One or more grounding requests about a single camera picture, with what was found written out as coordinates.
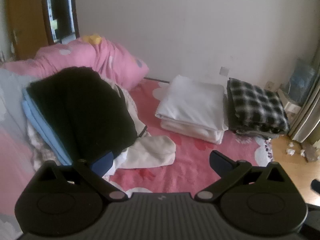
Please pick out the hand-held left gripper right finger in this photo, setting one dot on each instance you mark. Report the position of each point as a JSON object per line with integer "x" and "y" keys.
{"x": 220, "y": 162}

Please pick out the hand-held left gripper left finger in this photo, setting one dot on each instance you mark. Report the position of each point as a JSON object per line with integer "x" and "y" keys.
{"x": 102, "y": 163}

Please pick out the white bear-print sweatshirt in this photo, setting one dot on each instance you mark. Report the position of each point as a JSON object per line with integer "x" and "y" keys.
{"x": 192, "y": 100}

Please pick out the white shirt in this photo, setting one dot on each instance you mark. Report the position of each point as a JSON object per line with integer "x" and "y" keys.
{"x": 120, "y": 162}

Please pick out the pink floral blanket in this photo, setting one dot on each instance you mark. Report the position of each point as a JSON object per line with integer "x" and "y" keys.
{"x": 190, "y": 160}

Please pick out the pale pink folded garment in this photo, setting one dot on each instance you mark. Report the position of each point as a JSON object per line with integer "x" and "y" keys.
{"x": 207, "y": 133}

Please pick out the beige folded garment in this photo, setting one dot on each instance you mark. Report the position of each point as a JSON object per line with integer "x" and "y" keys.
{"x": 255, "y": 133}

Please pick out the white garment dark trim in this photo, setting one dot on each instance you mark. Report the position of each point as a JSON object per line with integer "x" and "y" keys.
{"x": 130, "y": 110}

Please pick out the black garment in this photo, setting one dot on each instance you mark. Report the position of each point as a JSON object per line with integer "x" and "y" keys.
{"x": 82, "y": 105}

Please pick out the dark plaid folded garment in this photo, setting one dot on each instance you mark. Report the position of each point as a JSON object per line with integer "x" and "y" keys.
{"x": 257, "y": 105}

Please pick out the light blue garment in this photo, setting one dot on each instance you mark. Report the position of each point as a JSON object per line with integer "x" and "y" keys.
{"x": 42, "y": 125}

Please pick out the white water dispenser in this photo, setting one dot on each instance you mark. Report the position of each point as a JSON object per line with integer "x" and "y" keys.
{"x": 290, "y": 102}

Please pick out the beige curtain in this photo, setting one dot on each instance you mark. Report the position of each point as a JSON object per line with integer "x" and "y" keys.
{"x": 307, "y": 110}

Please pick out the pink grey floral quilt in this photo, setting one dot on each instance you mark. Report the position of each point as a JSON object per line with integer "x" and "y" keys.
{"x": 100, "y": 55}

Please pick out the blue water bottle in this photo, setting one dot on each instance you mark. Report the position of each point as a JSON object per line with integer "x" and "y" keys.
{"x": 301, "y": 80}

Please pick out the yellow plush toy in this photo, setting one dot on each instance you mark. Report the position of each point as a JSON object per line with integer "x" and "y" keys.
{"x": 92, "y": 38}

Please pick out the wooden wardrobe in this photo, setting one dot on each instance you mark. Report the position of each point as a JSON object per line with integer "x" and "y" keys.
{"x": 25, "y": 17}

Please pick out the white wall socket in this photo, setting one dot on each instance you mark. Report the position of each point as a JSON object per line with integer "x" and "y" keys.
{"x": 224, "y": 71}

